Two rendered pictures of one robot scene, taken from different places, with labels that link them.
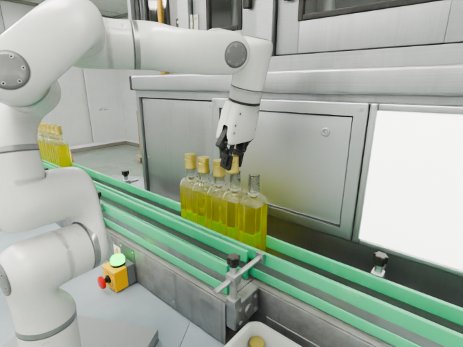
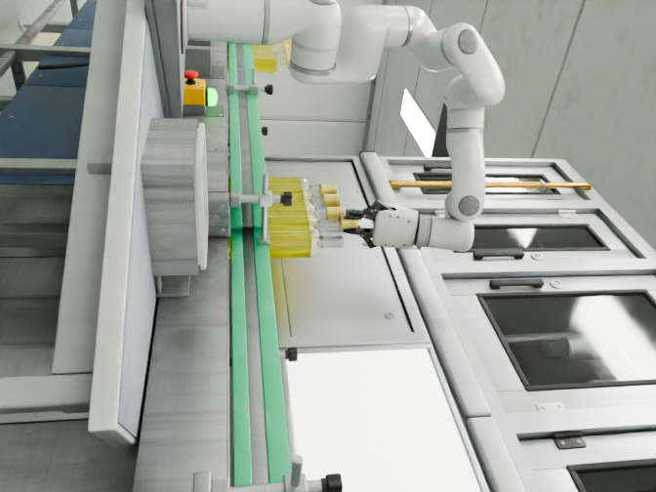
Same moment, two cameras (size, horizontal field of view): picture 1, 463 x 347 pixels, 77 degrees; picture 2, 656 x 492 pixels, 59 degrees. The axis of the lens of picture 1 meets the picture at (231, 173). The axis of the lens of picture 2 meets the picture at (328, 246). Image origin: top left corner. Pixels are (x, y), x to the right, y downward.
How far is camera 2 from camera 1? 0.85 m
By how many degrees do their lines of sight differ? 30
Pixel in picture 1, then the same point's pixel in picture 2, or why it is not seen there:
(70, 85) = (266, 98)
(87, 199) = (358, 73)
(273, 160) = (339, 277)
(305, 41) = (460, 300)
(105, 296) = not seen: hidden behind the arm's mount
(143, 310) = not seen: hidden behind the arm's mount
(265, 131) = (367, 268)
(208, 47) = (474, 182)
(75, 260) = (319, 54)
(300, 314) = (221, 270)
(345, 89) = (435, 325)
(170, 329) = not seen: hidden behind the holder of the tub
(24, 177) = (390, 33)
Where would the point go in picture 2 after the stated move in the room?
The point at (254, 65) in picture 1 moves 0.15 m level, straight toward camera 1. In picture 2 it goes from (453, 231) to (478, 207)
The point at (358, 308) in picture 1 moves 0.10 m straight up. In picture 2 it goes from (256, 317) to (309, 315)
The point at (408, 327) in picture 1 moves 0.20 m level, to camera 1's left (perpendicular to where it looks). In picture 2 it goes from (265, 350) to (262, 237)
